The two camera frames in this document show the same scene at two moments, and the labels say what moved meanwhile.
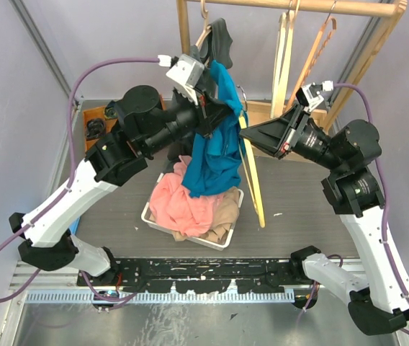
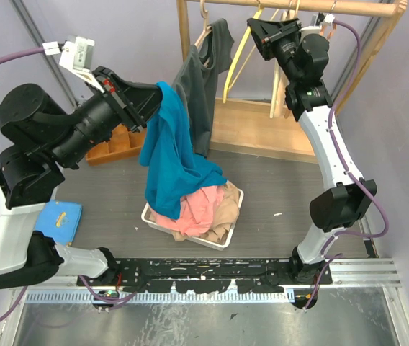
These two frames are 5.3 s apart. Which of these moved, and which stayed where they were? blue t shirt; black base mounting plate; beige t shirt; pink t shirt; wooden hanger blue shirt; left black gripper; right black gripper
Moved: left black gripper; wooden hanger blue shirt; blue t shirt; right black gripper
Stayed: beige t shirt; pink t shirt; black base mounting plate
